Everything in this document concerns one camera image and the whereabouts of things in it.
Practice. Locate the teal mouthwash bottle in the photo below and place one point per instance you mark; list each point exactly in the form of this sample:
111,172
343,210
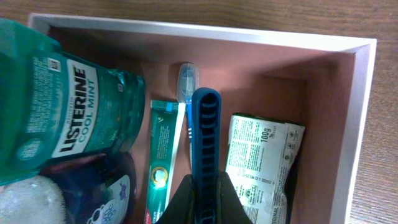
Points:
56,107

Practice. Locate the clear hand soap pump bottle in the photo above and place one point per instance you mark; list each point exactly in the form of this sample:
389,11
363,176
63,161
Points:
101,190

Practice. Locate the blue white toothbrush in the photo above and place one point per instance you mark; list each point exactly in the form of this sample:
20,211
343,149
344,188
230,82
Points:
188,82

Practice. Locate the red green toothpaste tube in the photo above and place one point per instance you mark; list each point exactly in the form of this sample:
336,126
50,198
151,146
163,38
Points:
165,130

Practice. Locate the green soap box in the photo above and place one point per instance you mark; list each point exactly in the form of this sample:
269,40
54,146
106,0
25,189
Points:
261,153

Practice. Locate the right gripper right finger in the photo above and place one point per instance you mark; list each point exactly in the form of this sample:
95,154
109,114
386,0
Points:
229,209

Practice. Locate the white cardboard box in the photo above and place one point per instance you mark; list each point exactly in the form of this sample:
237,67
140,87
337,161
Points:
320,81

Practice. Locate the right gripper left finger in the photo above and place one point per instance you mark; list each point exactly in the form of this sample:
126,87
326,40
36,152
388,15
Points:
181,208

